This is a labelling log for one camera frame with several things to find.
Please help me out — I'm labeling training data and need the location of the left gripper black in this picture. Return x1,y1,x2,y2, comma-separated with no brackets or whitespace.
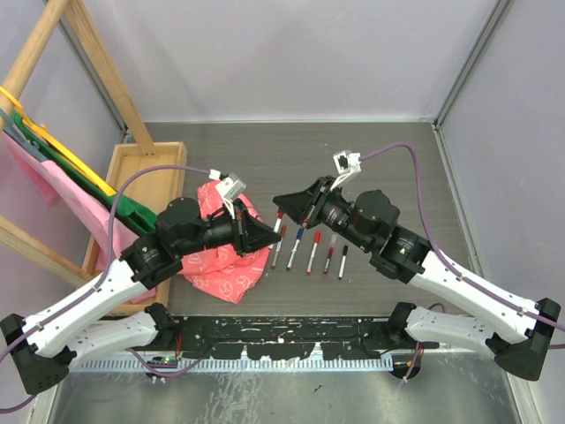
176,195,280,255

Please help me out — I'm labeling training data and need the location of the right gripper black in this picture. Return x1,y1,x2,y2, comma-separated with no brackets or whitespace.
273,177,372,253

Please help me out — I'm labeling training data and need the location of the short white pen red tip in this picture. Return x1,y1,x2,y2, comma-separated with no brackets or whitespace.
306,231,321,276

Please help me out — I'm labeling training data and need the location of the white pen brown cap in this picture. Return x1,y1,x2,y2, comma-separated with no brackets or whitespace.
271,224,287,269

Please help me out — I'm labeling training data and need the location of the dark red capped pen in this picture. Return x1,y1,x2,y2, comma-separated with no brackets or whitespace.
322,233,337,278

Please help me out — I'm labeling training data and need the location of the white pen crosswise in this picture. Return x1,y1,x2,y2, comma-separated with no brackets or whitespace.
337,253,348,280

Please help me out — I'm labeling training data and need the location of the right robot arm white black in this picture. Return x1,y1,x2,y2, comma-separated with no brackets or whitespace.
273,177,561,381

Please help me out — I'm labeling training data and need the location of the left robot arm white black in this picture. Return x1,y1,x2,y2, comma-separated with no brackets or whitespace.
1,198,280,395

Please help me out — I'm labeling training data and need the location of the coral patterned cloth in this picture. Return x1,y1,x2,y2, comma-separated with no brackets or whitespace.
178,180,275,305

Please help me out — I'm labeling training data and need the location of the wooden rack base tray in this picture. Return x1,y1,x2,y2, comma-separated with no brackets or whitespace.
106,141,187,317

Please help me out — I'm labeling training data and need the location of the green garment on hanger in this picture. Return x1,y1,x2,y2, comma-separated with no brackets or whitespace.
11,110,158,235

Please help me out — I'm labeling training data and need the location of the pink garment on hanger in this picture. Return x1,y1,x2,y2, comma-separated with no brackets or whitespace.
0,132,158,306

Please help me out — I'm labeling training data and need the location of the yellow hanger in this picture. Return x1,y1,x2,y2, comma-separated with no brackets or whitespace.
1,87,117,195

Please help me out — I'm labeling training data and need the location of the aluminium corner profile left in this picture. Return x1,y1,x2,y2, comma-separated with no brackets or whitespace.
59,1,131,144

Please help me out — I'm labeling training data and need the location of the aluminium corner profile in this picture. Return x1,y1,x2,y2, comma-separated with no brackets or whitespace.
432,0,517,130
59,1,131,144

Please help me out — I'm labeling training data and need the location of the grey-blue hanger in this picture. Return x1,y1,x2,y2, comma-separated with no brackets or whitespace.
0,110,48,163

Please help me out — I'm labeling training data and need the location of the aluminium corner profile right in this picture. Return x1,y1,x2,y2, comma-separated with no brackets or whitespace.
432,0,517,130

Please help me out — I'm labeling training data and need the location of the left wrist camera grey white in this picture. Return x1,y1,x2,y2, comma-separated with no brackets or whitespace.
215,173,246,218

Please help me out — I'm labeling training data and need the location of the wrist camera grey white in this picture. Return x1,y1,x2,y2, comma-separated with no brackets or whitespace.
330,150,361,191
215,173,246,218

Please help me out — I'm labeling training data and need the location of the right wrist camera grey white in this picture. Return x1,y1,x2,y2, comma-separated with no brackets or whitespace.
330,150,361,191

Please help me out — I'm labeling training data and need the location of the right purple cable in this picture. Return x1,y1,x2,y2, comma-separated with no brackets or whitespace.
359,141,565,383

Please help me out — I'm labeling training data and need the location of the wooden clothes rack frame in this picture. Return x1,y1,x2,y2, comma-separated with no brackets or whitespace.
0,0,156,288

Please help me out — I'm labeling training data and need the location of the slotted cable duct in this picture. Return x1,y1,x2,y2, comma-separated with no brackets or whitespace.
77,354,394,373

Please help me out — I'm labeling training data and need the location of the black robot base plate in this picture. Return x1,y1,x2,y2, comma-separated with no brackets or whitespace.
134,316,416,360

